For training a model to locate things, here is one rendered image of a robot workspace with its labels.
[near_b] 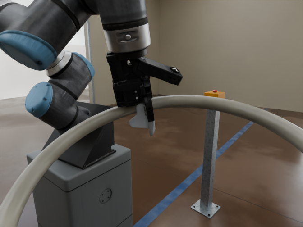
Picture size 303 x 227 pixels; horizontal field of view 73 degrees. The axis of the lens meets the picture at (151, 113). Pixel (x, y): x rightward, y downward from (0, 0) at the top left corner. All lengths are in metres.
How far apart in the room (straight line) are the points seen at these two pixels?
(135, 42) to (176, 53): 7.21
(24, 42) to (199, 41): 6.91
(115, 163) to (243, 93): 5.91
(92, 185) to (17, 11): 0.80
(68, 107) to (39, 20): 0.62
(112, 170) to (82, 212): 0.23
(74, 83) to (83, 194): 0.50
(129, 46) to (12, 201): 0.31
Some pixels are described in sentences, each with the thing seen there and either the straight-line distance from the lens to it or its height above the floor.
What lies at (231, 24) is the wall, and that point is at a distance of 6.89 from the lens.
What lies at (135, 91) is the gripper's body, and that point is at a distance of 0.45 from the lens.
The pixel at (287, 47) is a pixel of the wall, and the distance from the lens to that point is 6.51.
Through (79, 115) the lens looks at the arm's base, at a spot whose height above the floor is 1.07.
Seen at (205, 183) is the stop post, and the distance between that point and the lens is 1.97.
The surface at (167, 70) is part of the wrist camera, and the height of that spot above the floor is 1.31.
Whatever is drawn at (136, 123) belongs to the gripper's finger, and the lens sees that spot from 0.49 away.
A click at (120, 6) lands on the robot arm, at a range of 0.40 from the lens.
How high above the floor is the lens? 1.34
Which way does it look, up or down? 15 degrees down
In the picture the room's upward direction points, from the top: straight up
